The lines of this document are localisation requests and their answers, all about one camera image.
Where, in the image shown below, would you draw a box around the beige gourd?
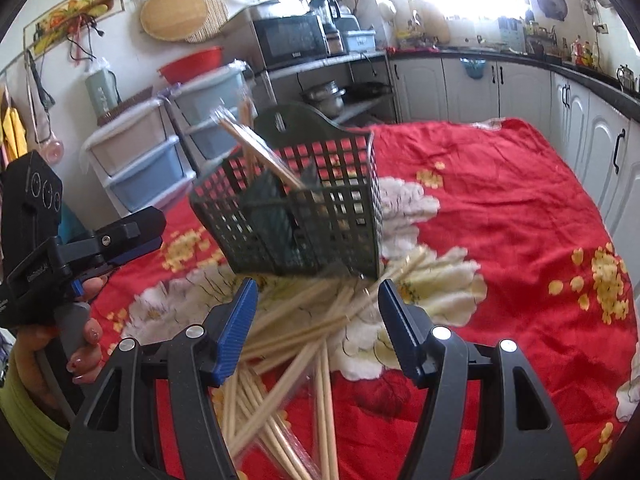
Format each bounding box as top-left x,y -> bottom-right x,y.
406,0 -> 452,44

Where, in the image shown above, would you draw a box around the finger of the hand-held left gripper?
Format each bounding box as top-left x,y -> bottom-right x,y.
94,207 -> 167,272

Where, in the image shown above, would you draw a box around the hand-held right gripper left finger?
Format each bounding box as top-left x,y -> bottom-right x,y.
55,277 -> 261,480

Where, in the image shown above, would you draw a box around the white kitchen cabinets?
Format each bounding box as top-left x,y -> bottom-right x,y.
389,54 -> 640,243

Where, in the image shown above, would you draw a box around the pile of wooden chopsticks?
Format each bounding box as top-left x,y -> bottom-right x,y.
219,245 -> 432,480

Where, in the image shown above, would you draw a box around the beige and blue drawer unit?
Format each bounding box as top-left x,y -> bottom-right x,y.
81,97 -> 197,214

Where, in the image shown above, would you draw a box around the pink hanging strainer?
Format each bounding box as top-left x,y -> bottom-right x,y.
26,50 -> 67,165

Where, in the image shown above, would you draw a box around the green jar in plastic bag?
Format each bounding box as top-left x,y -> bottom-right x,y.
84,56 -> 122,120

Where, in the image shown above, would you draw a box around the steel pot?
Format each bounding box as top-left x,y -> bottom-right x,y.
301,81 -> 347,117

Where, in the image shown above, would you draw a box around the yellow hanging cloth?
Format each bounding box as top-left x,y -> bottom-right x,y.
0,104 -> 29,162

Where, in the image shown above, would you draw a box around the black blender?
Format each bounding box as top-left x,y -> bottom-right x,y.
309,0 -> 347,57

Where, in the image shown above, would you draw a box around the grey-blue plastic drawer unit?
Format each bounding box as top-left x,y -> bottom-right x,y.
167,62 -> 257,159

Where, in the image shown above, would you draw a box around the round woven bamboo tray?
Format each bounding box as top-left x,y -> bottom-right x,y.
139,0 -> 211,44

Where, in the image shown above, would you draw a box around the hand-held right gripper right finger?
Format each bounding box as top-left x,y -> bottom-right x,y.
377,280 -> 581,480

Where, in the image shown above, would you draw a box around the pale blue plastic box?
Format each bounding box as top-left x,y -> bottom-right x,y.
342,29 -> 377,54

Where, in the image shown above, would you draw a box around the person's left hand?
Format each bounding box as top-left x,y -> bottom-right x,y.
12,274 -> 107,411

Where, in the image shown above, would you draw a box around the decorative wall plate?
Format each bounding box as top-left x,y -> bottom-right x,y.
537,0 -> 569,22

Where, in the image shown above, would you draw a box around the blue hanging bag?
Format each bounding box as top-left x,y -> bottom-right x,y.
459,57 -> 487,82

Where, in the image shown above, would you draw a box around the brown wicker basket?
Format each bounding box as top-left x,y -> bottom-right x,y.
96,86 -> 157,127

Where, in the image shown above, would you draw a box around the black frying pan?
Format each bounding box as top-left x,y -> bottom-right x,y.
344,81 -> 394,107

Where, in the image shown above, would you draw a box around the red plastic basin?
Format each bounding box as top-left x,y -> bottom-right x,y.
158,46 -> 225,85

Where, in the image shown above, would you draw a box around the red floral cloth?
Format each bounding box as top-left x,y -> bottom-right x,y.
90,117 -> 640,480

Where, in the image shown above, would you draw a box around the person's left forearm green sleeve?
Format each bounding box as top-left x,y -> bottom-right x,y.
0,360 -> 73,433

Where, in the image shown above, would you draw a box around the woven reed mat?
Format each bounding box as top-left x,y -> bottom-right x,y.
184,0 -> 229,44

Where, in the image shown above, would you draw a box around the steel kettle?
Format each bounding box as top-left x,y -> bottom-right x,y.
616,63 -> 639,93

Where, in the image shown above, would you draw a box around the dark green plastic grid basket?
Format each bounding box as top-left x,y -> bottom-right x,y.
189,102 -> 385,281

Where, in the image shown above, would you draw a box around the black kitchen countertop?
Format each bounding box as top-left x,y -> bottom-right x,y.
389,42 -> 640,123

